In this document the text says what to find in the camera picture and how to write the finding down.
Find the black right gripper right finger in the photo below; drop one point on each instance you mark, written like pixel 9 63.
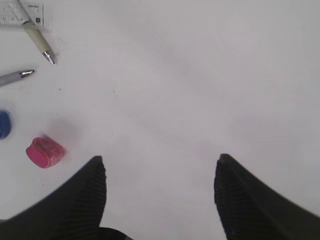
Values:
pixel 250 210

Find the beige patterned ballpoint pen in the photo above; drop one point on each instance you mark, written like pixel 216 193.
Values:
pixel 37 37

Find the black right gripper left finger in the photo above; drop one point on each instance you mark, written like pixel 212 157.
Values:
pixel 72 212

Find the pink pencil sharpener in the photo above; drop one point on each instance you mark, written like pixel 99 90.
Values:
pixel 45 152

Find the transparent plastic ruler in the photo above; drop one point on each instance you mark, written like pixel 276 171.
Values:
pixel 14 13

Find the blue pencil sharpener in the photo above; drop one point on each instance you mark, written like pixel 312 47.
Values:
pixel 5 124

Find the grey grip ballpoint pen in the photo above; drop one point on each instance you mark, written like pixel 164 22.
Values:
pixel 15 77

